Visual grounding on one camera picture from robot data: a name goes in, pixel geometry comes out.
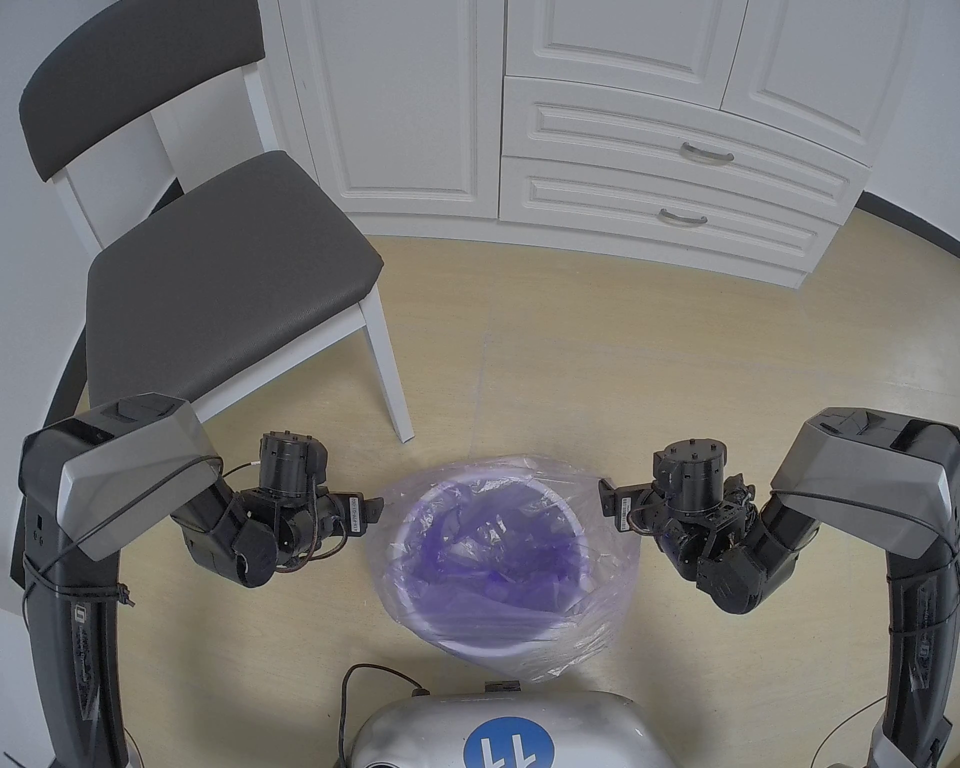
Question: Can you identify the purple plastic bag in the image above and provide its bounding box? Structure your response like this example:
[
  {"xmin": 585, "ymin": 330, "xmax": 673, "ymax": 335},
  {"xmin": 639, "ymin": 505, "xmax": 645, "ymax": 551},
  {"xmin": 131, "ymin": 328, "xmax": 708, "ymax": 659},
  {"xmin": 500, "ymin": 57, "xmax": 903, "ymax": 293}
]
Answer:
[{"xmin": 366, "ymin": 451, "xmax": 643, "ymax": 684}]

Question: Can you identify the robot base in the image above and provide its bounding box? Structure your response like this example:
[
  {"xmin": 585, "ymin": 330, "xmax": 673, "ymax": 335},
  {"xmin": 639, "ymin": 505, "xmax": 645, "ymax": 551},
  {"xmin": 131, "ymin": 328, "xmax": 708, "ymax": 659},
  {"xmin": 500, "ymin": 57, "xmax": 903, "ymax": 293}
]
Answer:
[{"xmin": 351, "ymin": 678, "xmax": 678, "ymax": 768}]

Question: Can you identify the white trash bin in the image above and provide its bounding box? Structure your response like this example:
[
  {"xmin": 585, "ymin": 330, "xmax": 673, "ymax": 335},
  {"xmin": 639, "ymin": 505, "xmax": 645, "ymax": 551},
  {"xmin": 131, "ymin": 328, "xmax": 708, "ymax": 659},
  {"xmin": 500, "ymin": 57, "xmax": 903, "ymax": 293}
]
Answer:
[{"xmin": 389, "ymin": 469, "xmax": 591, "ymax": 662}]

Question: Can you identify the white chair dark grey seat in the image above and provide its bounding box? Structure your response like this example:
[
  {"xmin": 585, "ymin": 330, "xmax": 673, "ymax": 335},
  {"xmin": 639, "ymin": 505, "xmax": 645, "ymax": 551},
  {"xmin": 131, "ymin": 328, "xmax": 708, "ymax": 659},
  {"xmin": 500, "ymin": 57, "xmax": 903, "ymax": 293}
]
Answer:
[{"xmin": 18, "ymin": 0, "xmax": 416, "ymax": 445}]

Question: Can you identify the white wardrobe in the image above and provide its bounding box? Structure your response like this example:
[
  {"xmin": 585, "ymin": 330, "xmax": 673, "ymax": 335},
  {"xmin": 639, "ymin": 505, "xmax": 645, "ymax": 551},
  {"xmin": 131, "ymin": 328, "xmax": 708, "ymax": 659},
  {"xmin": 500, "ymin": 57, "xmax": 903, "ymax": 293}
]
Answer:
[{"xmin": 258, "ymin": 0, "xmax": 921, "ymax": 291}]

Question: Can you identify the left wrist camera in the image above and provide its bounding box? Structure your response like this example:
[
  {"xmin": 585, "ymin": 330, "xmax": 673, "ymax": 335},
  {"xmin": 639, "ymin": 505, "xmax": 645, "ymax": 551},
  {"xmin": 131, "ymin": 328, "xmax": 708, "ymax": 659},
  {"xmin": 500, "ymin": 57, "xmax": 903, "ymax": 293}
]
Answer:
[{"xmin": 339, "ymin": 490, "xmax": 386, "ymax": 538}]

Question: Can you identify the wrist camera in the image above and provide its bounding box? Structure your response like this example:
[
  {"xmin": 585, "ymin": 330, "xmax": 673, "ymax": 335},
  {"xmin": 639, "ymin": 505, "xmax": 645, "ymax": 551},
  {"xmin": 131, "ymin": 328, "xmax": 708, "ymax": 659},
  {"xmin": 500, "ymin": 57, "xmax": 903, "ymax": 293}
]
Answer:
[
  {"xmin": 339, "ymin": 490, "xmax": 386, "ymax": 538},
  {"xmin": 597, "ymin": 477, "xmax": 655, "ymax": 536}
]

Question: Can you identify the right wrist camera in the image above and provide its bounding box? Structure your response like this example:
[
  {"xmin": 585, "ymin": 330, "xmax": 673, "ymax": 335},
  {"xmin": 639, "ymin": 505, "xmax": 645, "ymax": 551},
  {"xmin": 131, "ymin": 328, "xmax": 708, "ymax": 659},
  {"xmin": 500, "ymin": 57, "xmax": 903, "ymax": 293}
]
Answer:
[{"xmin": 597, "ymin": 477, "xmax": 655, "ymax": 536}]

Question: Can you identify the black cable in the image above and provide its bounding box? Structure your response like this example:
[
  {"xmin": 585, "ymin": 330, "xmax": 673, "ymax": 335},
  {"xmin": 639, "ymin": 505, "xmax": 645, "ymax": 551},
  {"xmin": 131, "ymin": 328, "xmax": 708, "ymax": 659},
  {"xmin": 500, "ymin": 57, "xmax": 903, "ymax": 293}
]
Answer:
[
  {"xmin": 813, "ymin": 693, "xmax": 888, "ymax": 768},
  {"xmin": 338, "ymin": 663, "xmax": 431, "ymax": 768}
]

